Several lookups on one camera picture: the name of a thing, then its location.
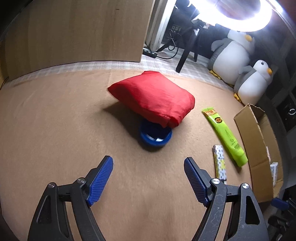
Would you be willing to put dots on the small penguin plush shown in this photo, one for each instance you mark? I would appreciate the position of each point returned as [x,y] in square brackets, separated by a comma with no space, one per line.
[252,82]

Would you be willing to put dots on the large penguin plush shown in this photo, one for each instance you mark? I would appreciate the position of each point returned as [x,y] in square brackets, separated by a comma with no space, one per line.
[230,54]

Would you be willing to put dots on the blue round container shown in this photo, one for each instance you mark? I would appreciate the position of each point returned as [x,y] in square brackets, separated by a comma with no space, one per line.
[153,134]

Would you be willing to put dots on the wooden cabinet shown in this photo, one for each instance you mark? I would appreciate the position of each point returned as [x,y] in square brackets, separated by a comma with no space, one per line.
[50,33]

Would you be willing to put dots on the white patterned slim box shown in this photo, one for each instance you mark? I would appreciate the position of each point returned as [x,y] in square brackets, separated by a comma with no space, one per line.
[219,160]

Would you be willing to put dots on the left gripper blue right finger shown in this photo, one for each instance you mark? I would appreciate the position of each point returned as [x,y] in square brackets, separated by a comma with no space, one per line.
[246,221]

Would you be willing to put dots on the cardboard box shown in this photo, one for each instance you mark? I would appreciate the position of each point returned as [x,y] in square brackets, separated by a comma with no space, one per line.
[262,149]

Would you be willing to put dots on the black tripod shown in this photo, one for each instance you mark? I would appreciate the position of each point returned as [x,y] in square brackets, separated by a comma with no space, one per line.
[190,38]

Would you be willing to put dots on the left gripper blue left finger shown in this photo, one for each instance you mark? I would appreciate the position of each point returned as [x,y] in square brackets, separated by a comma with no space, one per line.
[50,221]

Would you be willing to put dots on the ring light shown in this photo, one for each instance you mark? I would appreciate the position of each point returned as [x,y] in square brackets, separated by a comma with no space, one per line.
[243,16]

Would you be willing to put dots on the black power strip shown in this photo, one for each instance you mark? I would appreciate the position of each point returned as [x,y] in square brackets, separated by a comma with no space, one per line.
[149,53]

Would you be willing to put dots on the white tissue pack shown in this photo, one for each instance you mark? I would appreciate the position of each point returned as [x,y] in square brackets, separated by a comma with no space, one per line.
[274,172]

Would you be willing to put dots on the red cloth bag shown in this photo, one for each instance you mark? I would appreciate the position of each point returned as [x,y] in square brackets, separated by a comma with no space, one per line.
[154,97]

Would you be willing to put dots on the green tube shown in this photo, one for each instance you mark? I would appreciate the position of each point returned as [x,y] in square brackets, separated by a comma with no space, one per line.
[229,140]

